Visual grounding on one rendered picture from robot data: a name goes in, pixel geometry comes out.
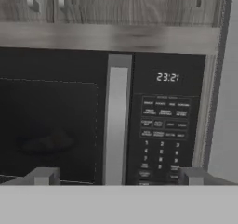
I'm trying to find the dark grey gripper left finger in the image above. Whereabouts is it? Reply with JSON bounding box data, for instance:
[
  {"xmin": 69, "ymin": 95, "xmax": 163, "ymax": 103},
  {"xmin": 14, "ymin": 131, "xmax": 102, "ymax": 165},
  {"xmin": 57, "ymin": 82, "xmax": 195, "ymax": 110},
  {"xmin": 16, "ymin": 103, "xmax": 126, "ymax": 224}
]
[{"xmin": 1, "ymin": 167, "xmax": 61, "ymax": 186}]

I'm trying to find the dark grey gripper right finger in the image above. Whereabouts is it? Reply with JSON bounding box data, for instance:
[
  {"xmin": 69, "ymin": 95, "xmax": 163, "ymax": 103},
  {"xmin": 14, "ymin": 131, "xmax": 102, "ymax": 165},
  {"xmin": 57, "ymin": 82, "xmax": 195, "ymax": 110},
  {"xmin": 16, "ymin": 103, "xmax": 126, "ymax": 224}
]
[{"xmin": 178, "ymin": 167, "xmax": 238, "ymax": 186}]

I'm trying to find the black microwave door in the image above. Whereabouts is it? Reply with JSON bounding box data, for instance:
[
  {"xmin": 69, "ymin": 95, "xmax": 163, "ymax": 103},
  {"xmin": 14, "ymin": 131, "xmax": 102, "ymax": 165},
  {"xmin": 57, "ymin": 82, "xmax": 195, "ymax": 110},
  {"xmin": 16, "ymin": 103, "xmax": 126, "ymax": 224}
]
[{"xmin": 0, "ymin": 46, "xmax": 135, "ymax": 186}]

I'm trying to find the black microwave oven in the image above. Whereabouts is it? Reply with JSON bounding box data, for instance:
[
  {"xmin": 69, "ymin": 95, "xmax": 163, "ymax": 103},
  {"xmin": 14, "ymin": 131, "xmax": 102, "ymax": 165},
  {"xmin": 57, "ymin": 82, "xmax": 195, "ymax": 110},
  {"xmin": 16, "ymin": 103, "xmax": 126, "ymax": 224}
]
[{"xmin": 0, "ymin": 46, "xmax": 207, "ymax": 186}]

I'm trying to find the grey wood cupboard door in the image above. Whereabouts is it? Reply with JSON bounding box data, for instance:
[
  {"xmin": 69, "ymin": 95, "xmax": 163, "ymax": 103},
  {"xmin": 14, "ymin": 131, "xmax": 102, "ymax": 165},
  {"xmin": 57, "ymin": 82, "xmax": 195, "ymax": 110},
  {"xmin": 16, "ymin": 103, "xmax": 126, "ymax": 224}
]
[
  {"xmin": 0, "ymin": 0, "xmax": 56, "ymax": 24},
  {"xmin": 54, "ymin": 0, "xmax": 227, "ymax": 28}
]

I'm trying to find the silver microwave door handle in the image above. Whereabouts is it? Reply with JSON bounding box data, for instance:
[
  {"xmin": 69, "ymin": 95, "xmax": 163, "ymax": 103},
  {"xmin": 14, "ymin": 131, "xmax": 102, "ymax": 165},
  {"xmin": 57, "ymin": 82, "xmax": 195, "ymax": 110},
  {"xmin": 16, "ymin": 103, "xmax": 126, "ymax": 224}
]
[{"xmin": 102, "ymin": 66, "xmax": 130, "ymax": 186}]

